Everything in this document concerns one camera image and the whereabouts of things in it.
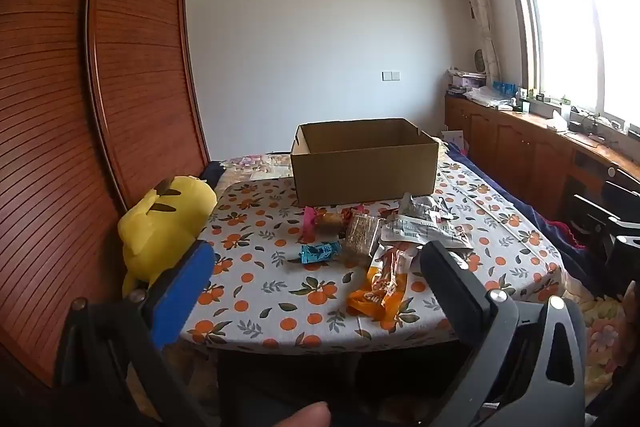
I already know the dark blue blanket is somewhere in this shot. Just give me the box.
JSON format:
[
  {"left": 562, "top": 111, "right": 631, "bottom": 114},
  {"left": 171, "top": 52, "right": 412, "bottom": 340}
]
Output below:
[{"left": 445, "top": 142, "right": 621, "bottom": 303}]

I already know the purple box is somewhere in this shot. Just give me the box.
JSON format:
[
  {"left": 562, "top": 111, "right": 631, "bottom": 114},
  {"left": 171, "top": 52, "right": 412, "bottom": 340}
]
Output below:
[{"left": 449, "top": 74, "right": 486, "bottom": 96}]

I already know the wooden slatted wardrobe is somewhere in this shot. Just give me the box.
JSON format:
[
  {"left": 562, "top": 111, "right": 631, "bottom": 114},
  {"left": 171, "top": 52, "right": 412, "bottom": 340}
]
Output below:
[{"left": 0, "top": 0, "right": 211, "bottom": 389}]

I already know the orange fruit print tablecloth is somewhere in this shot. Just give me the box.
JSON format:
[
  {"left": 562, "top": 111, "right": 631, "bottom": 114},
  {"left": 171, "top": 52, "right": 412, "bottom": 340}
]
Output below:
[{"left": 180, "top": 152, "right": 567, "bottom": 354}]

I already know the clear grain bar packet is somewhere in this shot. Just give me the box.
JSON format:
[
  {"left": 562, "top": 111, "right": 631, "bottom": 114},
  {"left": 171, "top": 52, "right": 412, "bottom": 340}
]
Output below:
[{"left": 340, "top": 213, "right": 381, "bottom": 266}]

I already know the brown cardboard box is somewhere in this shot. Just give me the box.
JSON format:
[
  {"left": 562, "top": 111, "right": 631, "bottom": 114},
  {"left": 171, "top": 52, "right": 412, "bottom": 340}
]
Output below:
[{"left": 291, "top": 118, "right": 441, "bottom": 208}]

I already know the brown pastry snack packet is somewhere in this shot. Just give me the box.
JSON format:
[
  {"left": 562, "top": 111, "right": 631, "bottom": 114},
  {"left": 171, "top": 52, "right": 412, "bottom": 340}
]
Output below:
[{"left": 298, "top": 205, "right": 368, "bottom": 244}]

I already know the person's left hand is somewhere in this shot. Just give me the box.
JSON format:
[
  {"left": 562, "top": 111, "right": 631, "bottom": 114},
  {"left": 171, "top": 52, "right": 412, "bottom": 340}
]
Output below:
[{"left": 276, "top": 402, "right": 332, "bottom": 427}]

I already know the yellow plush toy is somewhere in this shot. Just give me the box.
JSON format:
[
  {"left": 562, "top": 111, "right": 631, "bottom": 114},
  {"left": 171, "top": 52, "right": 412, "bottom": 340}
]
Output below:
[{"left": 117, "top": 175, "right": 218, "bottom": 299}]

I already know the dark blue pillow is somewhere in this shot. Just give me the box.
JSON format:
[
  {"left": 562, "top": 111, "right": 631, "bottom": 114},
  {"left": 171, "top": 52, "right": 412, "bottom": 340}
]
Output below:
[{"left": 201, "top": 161, "right": 226, "bottom": 186}]

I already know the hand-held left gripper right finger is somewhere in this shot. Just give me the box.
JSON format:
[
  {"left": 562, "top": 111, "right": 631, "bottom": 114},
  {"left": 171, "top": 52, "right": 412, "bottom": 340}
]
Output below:
[{"left": 419, "top": 241, "right": 586, "bottom": 427}]

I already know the floral bed blanket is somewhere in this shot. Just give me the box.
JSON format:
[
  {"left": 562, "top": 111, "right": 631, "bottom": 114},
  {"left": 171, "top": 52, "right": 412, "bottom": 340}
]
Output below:
[{"left": 212, "top": 134, "right": 633, "bottom": 413}]

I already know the blue candy packet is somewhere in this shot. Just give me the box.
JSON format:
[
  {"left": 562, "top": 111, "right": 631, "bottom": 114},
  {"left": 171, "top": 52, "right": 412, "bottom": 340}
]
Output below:
[{"left": 300, "top": 242, "right": 342, "bottom": 265}]

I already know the silver snack packet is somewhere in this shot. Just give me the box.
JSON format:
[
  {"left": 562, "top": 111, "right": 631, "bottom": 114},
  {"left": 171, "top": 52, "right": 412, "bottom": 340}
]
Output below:
[{"left": 397, "top": 193, "right": 452, "bottom": 221}]

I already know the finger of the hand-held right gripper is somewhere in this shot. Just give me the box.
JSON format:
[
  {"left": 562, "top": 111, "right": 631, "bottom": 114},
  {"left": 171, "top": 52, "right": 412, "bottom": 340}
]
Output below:
[
  {"left": 570, "top": 193, "right": 640, "bottom": 239},
  {"left": 602, "top": 167, "right": 640, "bottom": 202}
]

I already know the wooden framed window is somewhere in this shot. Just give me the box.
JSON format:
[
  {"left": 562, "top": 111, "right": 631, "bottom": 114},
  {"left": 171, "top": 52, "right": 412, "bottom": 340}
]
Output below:
[{"left": 500, "top": 0, "right": 640, "bottom": 134}]

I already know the long wooden cabinet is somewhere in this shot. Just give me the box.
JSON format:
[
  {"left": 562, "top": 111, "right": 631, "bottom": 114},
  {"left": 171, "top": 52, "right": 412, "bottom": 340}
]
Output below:
[{"left": 444, "top": 92, "right": 640, "bottom": 228}]

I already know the white snack packet red edge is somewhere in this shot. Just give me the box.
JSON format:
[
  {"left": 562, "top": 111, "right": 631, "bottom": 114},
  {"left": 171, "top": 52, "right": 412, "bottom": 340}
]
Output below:
[{"left": 381, "top": 214, "right": 474, "bottom": 254}]

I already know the clear plastic bag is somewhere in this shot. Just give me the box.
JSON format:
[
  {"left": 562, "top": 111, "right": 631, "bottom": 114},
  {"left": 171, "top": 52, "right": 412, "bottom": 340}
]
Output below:
[{"left": 467, "top": 87, "right": 517, "bottom": 108}]

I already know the white paper bag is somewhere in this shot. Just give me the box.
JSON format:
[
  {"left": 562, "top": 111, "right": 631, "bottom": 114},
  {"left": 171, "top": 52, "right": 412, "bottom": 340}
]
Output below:
[{"left": 442, "top": 129, "right": 467, "bottom": 154}]

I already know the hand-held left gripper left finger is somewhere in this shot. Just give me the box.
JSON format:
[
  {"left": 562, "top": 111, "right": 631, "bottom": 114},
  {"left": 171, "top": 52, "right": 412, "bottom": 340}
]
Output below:
[{"left": 55, "top": 239, "right": 217, "bottom": 427}]

